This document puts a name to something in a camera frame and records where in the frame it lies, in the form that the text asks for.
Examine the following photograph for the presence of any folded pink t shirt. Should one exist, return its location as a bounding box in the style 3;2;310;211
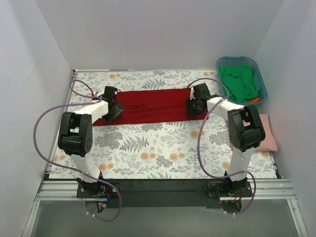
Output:
256;114;278;152

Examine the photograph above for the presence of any orange cloth item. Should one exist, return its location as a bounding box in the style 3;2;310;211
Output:
250;97;261;103

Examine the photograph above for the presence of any green t shirt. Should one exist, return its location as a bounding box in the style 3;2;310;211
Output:
219;64;259;102

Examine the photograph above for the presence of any red t shirt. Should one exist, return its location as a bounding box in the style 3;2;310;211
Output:
93;88;207;126

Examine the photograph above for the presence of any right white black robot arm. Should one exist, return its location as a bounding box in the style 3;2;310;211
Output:
186;83;266;197

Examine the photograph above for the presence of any floral table mat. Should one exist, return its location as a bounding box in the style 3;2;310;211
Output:
48;71;277;180

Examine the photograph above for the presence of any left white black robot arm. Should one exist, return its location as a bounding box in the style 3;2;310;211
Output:
58;86;124;198

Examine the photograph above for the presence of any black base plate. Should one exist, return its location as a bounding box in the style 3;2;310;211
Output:
76;178;253;210

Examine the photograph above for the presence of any teal plastic bin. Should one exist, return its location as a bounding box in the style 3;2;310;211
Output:
216;57;267;106

